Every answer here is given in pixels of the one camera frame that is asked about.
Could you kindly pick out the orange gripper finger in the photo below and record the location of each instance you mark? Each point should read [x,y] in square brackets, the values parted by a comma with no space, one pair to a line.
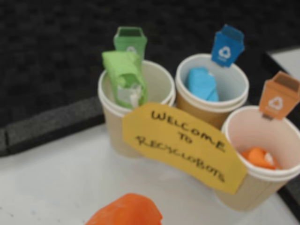
[126,211]

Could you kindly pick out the green paper ball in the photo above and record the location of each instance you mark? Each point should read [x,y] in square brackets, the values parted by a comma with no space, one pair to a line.
[124,77]

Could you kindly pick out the orange paper ball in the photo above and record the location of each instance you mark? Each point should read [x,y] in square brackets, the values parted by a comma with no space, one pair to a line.
[257,159]

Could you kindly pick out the blue paper ball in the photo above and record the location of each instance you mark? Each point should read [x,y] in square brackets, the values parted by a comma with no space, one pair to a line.
[202,85]

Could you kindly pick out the yellow handwritten welcome sign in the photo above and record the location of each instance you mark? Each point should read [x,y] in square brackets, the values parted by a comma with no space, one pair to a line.
[182,145]

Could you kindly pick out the ribbed beige paper cup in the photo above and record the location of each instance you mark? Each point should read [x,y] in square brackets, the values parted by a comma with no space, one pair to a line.
[112,122]
[211,110]
[257,187]

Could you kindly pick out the green recycling bin tag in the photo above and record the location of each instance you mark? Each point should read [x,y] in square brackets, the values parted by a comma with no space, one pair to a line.
[130,39]

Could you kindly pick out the orange recycling bin tag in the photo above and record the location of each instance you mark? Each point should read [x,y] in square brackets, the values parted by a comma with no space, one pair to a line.
[277,98]

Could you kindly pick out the blue recycling bin tag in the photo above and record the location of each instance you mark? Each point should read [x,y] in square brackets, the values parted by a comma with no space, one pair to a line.
[226,49]

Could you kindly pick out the white board black frame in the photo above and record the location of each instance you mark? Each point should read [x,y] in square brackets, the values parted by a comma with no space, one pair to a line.
[286,61]

